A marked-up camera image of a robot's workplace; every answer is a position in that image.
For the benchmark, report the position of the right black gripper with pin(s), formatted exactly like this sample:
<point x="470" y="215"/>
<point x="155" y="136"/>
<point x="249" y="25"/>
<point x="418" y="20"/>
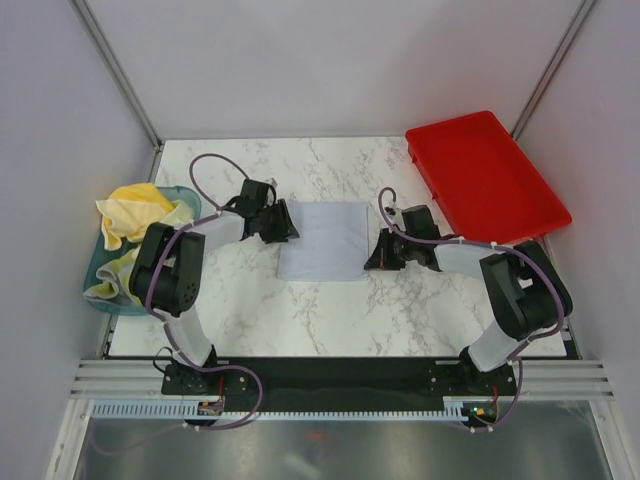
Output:
<point x="381" y="258"/>

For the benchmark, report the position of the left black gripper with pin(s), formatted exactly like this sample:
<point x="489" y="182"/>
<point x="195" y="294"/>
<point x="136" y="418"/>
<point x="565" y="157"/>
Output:
<point x="285" y="229"/>

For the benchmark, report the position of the light blue towel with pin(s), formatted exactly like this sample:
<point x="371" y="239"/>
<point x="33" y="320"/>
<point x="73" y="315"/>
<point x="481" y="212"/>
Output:
<point x="333" y="243"/>

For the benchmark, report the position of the green frog pattern towel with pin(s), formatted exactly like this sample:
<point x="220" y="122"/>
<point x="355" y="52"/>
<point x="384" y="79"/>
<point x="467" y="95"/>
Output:
<point x="180" y="215"/>

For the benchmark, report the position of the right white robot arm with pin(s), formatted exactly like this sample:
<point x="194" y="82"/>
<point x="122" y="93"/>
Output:
<point x="525" y="292"/>

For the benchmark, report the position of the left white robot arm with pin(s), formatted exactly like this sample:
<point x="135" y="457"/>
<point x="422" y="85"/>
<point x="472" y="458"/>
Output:
<point x="167" y="273"/>

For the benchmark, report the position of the red plastic tray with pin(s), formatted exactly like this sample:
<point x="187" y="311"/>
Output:
<point x="484" y="184"/>

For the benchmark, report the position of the yellow towel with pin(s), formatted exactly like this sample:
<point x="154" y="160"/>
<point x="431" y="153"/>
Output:
<point x="128" y="211"/>

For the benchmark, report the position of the grey green towel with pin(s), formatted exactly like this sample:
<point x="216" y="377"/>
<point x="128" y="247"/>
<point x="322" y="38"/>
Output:
<point x="114" y="278"/>

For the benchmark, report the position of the teal plastic basket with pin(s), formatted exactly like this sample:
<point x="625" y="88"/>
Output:
<point x="102" y="256"/>

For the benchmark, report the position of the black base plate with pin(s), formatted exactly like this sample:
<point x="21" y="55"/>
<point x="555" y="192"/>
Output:
<point x="338" y="383"/>

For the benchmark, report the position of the grey slotted cable duct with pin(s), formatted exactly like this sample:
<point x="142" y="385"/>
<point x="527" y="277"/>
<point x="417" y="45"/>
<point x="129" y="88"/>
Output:
<point x="194" y="410"/>

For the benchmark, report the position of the left aluminium frame post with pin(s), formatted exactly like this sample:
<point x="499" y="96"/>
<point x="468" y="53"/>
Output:
<point x="98" y="38"/>

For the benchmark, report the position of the aluminium frame post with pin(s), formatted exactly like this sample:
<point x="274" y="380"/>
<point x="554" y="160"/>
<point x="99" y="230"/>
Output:
<point x="569" y="38"/>
<point x="98" y="38"/>

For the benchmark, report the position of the right aluminium frame post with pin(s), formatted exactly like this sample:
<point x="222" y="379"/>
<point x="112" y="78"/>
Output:
<point x="569" y="38"/>

